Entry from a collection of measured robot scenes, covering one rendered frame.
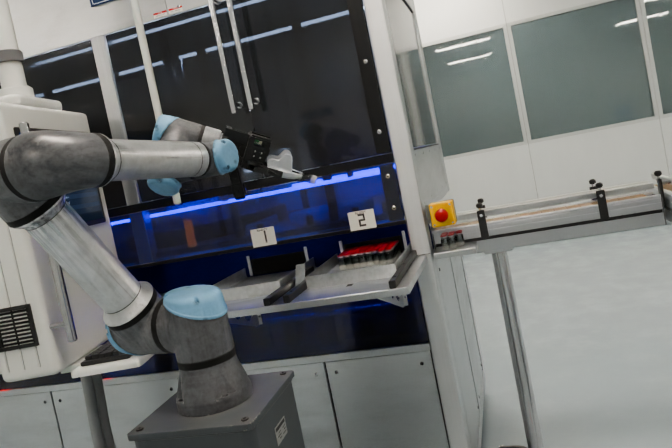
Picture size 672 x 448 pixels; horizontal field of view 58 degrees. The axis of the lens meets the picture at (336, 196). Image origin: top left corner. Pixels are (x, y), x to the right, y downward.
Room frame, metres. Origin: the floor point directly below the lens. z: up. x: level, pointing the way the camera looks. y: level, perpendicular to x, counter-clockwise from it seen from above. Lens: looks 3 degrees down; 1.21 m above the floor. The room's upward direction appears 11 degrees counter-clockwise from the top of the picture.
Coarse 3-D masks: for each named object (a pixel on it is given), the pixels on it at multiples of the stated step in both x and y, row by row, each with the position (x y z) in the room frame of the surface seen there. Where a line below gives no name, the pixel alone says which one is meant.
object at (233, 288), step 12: (312, 264) 2.02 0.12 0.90; (240, 276) 2.07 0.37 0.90; (252, 276) 2.11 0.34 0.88; (264, 276) 2.06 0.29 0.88; (276, 276) 2.01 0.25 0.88; (288, 276) 1.80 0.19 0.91; (228, 288) 1.76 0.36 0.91; (240, 288) 1.75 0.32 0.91; (252, 288) 1.74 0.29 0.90; (264, 288) 1.73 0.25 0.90; (276, 288) 1.72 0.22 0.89; (228, 300) 1.76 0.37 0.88
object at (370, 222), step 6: (366, 210) 1.91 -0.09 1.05; (372, 210) 1.90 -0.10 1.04; (348, 216) 1.92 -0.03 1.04; (354, 216) 1.92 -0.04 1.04; (360, 216) 1.91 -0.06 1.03; (366, 216) 1.91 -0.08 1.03; (372, 216) 1.90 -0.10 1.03; (354, 222) 1.92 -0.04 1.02; (366, 222) 1.91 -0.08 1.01; (372, 222) 1.90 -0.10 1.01; (354, 228) 1.92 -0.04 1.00; (360, 228) 1.91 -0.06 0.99; (366, 228) 1.91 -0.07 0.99
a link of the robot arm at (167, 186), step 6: (150, 180) 1.36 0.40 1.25; (156, 180) 1.35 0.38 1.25; (162, 180) 1.35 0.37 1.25; (168, 180) 1.35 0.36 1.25; (174, 180) 1.36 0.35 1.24; (180, 180) 1.37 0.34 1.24; (186, 180) 1.37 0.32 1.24; (192, 180) 1.37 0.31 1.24; (150, 186) 1.37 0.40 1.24; (156, 186) 1.37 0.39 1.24; (162, 186) 1.36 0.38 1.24; (168, 186) 1.36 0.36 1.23; (174, 186) 1.36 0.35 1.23; (180, 186) 1.39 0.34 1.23; (156, 192) 1.39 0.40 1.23; (162, 192) 1.39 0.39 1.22; (168, 192) 1.38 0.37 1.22; (174, 192) 1.38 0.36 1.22
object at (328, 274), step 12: (408, 252) 1.85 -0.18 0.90; (324, 264) 1.87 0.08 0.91; (336, 264) 1.99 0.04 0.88; (396, 264) 1.64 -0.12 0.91; (312, 276) 1.69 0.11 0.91; (324, 276) 1.68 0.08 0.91; (336, 276) 1.67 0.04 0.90; (348, 276) 1.66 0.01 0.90; (360, 276) 1.65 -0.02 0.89; (372, 276) 1.64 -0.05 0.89; (384, 276) 1.64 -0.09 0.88; (312, 288) 1.69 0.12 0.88
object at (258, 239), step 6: (264, 228) 2.00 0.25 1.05; (270, 228) 1.99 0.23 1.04; (252, 234) 2.01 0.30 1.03; (258, 234) 2.01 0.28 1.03; (270, 234) 2.00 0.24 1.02; (252, 240) 2.01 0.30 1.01; (258, 240) 2.01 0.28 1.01; (264, 240) 2.00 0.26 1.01; (270, 240) 2.00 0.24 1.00; (258, 246) 2.01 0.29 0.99
